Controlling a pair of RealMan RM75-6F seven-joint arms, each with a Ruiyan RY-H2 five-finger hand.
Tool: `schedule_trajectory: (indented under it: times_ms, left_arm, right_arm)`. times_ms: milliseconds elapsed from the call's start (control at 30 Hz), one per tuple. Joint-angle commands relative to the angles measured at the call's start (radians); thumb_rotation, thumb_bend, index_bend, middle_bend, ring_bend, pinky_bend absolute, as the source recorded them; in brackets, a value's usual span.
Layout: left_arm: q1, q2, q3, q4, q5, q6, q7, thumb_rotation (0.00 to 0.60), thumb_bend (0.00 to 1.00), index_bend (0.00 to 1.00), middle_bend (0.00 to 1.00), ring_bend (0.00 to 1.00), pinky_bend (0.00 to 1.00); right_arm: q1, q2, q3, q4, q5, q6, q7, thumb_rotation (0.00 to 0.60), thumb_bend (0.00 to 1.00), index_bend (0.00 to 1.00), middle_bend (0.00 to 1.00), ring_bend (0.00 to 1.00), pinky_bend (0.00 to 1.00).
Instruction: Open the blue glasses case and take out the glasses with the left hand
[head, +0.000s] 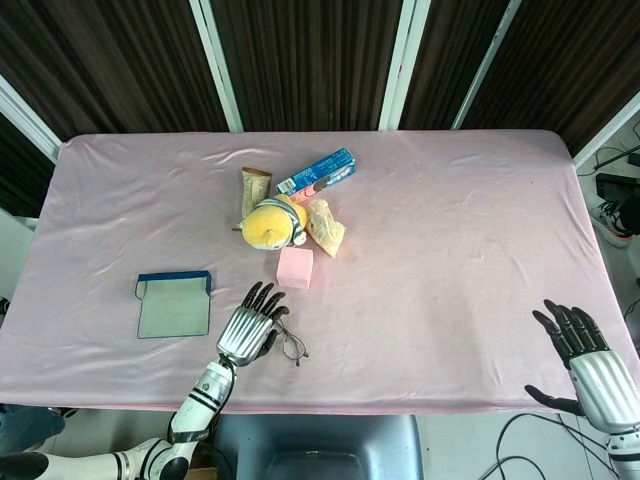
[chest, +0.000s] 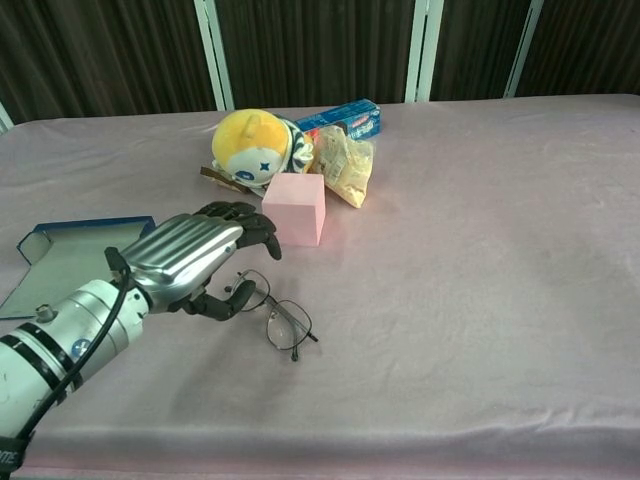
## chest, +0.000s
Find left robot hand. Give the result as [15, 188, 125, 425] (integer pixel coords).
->
[104, 201, 283, 321]

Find pink tablecloth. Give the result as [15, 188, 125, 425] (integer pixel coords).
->
[0, 93, 640, 474]

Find pink foam cube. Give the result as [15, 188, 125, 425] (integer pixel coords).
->
[261, 173, 328, 247]

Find thin metal eyeglasses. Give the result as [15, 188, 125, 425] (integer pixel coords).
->
[222, 269, 320, 362]

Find dark folding screen panel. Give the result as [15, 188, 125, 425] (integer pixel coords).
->
[509, 0, 640, 99]
[422, 0, 536, 104]
[0, 0, 229, 134]
[207, 0, 426, 112]

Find clear bag of snacks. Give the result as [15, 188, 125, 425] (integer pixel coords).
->
[313, 125, 376, 209]

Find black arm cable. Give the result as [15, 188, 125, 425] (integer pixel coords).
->
[0, 246, 132, 474]

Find brown snack wrapper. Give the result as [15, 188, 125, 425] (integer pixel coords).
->
[199, 165, 251, 194]

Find blue cardboard snack box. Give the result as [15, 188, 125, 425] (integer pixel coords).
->
[295, 98, 384, 142]

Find yellow plush toy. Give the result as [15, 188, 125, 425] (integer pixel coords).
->
[209, 108, 316, 194]

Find blue glasses case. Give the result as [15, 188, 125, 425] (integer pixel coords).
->
[0, 215, 157, 321]

